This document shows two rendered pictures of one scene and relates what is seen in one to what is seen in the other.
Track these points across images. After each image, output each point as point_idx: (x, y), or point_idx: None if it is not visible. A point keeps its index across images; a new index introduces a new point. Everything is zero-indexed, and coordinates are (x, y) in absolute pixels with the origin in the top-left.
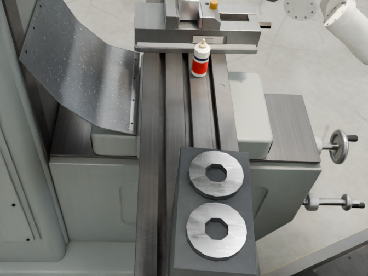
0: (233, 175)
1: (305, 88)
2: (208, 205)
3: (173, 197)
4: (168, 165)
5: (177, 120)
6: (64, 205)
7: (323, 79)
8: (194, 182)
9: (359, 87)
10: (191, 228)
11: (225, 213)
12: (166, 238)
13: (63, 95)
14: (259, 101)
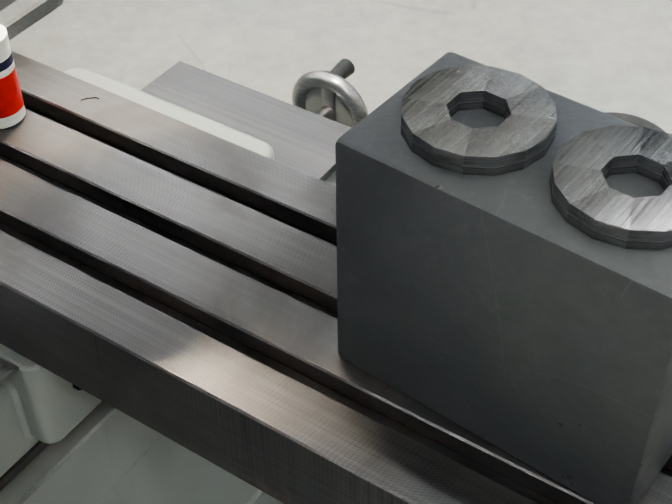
0: (507, 88)
1: None
2: (562, 159)
3: (340, 340)
4: (223, 312)
5: (105, 227)
6: None
7: None
8: (477, 153)
9: (143, 62)
10: (607, 212)
11: (603, 144)
12: (422, 431)
13: None
14: (153, 107)
